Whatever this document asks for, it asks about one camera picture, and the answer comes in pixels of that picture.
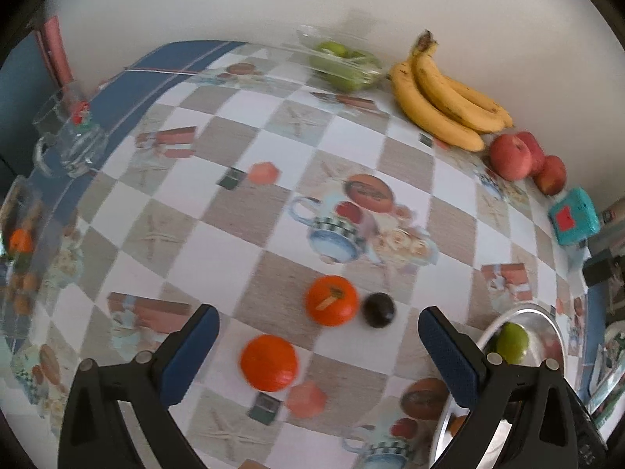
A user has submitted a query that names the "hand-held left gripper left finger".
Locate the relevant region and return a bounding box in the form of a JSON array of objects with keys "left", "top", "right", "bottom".
[{"left": 59, "top": 304, "right": 221, "bottom": 469}]

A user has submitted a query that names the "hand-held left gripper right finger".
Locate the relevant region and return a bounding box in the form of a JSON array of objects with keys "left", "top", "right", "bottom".
[{"left": 418, "top": 305, "right": 579, "bottom": 469}]

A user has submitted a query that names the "green apple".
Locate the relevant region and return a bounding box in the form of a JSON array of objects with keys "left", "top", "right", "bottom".
[{"left": 489, "top": 322, "right": 530, "bottom": 365}]

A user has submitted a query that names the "dark plum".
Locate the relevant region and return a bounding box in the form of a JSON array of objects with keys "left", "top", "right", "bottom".
[{"left": 362, "top": 293, "right": 395, "bottom": 328}]

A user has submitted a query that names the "round steel plate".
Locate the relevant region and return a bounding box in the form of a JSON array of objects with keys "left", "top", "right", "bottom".
[{"left": 430, "top": 304, "right": 568, "bottom": 469}]

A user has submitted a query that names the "orange with pale sticker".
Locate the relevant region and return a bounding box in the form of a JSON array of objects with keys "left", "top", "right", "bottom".
[{"left": 305, "top": 276, "right": 359, "bottom": 326}]

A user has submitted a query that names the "white plastic packet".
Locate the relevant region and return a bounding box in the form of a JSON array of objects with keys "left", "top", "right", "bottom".
[{"left": 588, "top": 332, "right": 625, "bottom": 416}]

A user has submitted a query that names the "checkered printed tablecloth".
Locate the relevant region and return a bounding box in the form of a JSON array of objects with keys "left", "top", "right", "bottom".
[{"left": 0, "top": 40, "right": 606, "bottom": 469}]

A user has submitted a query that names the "teal box with red label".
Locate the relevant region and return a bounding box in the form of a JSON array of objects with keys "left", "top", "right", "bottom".
[{"left": 548, "top": 187, "right": 600, "bottom": 246}]

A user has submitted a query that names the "clear plastic box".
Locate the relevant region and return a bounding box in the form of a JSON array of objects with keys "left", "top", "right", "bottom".
[{"left": 0, "top": 176, "right": 46, "bottom": 338}]

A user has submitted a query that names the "red apple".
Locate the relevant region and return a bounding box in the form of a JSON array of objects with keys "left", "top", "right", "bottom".
[
  {"left": 516, "top": 132, "right": 546, "bottom": 175},
  {"left": 489, "top": 135, "right": 533, "bottom": 181},
  {"left": 533, "top": 155, "right": 567, "bottom": 196}
]

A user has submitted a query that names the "glass mug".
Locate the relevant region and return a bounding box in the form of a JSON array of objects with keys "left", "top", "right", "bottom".
[{"left": 32, "top": 83, "right": 109, "bottom": 178}]

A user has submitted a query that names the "yellow banana bunch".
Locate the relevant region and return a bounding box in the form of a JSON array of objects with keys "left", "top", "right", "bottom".
[{"left": 389, "top": 30, "right": 514, "bottom": 152}]

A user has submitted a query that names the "clear plastic clamshell container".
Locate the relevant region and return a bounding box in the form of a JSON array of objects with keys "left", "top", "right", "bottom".
[{"left": 297, "top": 24, "right": 388, "bottom": 93}]

